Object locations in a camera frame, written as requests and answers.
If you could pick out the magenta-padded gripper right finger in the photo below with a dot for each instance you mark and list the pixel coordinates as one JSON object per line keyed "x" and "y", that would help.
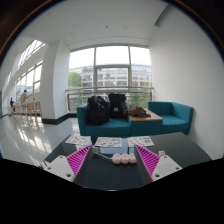
{"x": 165, "y": 166}

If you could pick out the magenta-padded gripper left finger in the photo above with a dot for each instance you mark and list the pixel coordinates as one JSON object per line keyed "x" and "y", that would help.
{"x": 60, "y": 166}

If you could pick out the small pink charger block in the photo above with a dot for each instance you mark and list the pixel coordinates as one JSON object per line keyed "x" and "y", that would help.
{"x": 161, "y": 153}

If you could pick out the white sticker sheet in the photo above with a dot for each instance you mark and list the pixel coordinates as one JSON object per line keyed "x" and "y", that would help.
{"x": 78, "y": 140}
{"x": 108, "y": 142}
{"x": 141, "y": 141}

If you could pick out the wood-topped teal side table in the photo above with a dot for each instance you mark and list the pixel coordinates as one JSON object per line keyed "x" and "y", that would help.
{"x": 145, "y": 126}

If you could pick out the teal armchair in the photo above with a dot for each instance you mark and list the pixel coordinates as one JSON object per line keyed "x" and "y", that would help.
{"x": 176, "y": 116}

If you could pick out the brown jacket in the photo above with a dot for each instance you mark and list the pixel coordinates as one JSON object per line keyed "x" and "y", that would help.
{"x": 137, "y": 111}

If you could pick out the teal sofa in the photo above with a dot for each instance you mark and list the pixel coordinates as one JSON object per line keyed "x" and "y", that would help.
{"x": 111, "y": 128}

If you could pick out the row of wooden chairs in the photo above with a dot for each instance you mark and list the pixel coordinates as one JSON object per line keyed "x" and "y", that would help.
{"x": 31, "y": 108}

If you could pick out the bulky black backpack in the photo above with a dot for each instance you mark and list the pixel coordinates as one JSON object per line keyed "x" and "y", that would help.
{"x": 97, "y": 111}

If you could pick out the black backpack with white label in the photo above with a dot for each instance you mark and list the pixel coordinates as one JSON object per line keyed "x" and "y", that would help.
{"x": 117, "y": 105}

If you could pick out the person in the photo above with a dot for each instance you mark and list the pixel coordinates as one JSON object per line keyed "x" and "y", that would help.
{"x": 11, "y": 102}
{"x": 23, "y": 96}

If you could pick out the metal window railing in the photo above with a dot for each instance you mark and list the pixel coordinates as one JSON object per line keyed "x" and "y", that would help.
{"x": 106, "y": 89}

